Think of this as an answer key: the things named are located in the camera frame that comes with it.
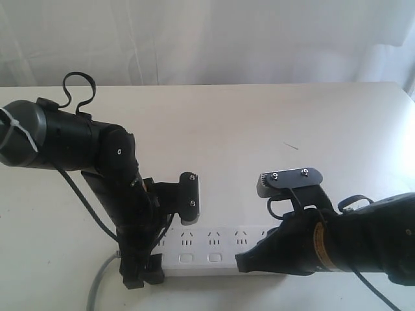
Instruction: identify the white five-outlet power strip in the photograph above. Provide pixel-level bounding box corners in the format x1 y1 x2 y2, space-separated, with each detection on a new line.
152 225 270 277

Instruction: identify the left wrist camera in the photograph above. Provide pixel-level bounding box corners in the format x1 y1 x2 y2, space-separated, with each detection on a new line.
154 172 200 225

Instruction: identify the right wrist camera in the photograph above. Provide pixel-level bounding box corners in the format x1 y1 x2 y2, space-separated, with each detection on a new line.
256 167 334 215

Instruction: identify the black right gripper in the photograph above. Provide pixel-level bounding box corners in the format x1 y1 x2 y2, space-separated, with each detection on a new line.
235 210 333 275

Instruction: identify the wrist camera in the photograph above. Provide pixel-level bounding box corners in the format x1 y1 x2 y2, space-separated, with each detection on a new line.
154 172 200 225
256 167 334 215

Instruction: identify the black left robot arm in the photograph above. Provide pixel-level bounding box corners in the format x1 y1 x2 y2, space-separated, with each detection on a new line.
1 98 167 289

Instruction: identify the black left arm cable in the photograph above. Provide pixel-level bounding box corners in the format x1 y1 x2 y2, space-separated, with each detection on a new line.
56 71 97 114

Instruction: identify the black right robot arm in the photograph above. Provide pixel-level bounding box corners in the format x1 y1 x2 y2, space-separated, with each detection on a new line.
235 192 414 286

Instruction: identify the white backdrop curtain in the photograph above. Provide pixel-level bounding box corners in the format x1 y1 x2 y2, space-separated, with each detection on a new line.
1 1 414 88

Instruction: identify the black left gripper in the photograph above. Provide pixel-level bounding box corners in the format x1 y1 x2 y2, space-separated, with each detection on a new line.
81 168 175 289

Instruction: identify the grey power cord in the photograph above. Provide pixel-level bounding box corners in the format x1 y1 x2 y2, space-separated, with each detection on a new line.
85 253 123 311

